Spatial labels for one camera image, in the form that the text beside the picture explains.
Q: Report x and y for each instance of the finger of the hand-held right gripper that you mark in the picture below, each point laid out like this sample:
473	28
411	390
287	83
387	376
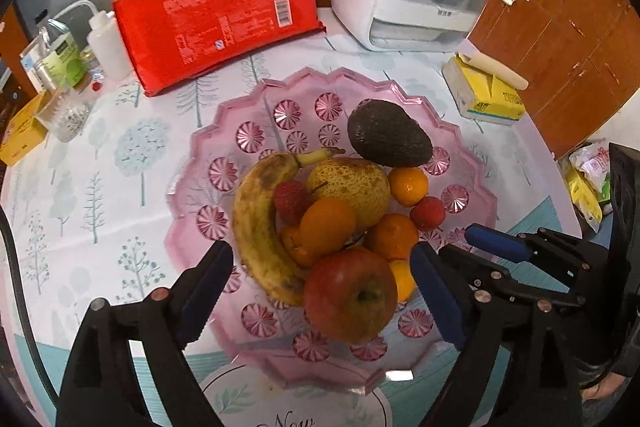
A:
495	243
520	287

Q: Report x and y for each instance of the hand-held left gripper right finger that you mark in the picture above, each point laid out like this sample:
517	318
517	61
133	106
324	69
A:
440	302

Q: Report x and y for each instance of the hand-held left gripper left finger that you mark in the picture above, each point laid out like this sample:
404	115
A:
200	302

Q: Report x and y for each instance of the small yellow-orange tangerine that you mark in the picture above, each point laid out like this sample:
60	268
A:
404	279

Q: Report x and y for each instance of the red lychee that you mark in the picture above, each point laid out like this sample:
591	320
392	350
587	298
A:
428	213
290	202

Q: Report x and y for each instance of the orange tangerine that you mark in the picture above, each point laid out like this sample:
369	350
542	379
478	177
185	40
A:
407	187
395	234
291	241
327	224

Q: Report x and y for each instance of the red apple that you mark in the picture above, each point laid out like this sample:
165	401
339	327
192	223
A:
350	294

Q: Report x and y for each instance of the spotted yellow banana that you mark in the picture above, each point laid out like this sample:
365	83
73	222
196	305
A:
255	227

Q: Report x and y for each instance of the yellow speckled pear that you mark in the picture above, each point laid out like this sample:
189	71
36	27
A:
355	187

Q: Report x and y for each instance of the dark green avocado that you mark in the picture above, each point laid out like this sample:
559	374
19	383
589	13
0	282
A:
387	134

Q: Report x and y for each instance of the pink plastic fruit plate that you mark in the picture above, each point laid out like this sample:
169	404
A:
320	107

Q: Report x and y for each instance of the person's right hand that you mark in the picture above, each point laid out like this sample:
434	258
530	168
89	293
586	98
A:
607	387

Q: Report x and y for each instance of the yellow plastic bag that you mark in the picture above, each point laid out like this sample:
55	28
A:
582	197

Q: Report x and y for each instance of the white plastic bag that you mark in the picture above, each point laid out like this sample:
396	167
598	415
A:
592	164

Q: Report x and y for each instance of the tree print tablecloth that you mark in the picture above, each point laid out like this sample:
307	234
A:
100	207

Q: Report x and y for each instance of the yellow tissue box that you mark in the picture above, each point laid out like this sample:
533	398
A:
480	94

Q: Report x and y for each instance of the cream paper roll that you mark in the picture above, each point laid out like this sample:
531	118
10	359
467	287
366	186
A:
500	69

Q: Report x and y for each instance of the brown wooden cabinet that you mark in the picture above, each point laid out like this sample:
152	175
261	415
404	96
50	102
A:
575	67

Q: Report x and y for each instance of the clear plastic cup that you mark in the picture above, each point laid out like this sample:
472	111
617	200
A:
67	117

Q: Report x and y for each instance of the small red item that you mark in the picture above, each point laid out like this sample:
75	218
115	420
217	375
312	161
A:
96	84

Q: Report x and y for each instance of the yellow cardboard box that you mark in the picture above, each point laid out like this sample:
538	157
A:
22	132

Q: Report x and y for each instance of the white squeeze bottle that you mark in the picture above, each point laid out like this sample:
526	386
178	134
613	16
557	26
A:
107	52

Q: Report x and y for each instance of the red paper cup package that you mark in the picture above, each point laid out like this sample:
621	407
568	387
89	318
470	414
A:
210	17

